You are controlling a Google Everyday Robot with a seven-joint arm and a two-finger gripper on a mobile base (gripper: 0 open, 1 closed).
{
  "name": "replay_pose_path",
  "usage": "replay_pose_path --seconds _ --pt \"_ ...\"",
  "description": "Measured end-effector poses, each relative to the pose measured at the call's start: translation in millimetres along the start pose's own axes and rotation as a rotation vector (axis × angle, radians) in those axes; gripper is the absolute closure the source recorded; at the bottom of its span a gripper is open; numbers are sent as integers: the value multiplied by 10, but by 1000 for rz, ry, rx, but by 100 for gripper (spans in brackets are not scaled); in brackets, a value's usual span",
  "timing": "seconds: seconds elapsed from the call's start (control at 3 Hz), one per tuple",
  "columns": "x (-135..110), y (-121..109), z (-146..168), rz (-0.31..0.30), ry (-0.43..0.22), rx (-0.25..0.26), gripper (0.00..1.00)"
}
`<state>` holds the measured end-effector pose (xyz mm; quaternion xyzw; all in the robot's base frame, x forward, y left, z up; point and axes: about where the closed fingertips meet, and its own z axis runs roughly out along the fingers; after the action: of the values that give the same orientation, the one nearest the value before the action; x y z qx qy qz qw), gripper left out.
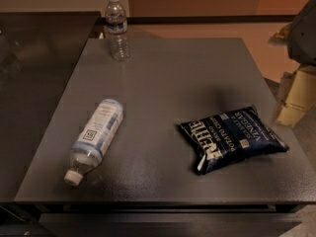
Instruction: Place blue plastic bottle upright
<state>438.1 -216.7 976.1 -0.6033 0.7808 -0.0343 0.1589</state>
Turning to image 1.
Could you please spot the blue label plastic bottle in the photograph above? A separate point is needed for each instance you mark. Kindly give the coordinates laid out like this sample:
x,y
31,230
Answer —
x,y
91,145

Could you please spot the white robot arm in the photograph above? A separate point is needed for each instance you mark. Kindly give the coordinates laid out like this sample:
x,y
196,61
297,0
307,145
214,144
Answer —
x,y
297,90

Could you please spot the clear plastic water bottle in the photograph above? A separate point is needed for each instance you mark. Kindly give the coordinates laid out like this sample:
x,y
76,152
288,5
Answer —
x,y
116,22

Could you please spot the dark blue chips bag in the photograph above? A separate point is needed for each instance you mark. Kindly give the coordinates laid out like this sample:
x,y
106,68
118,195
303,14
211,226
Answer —
x,y
230,138

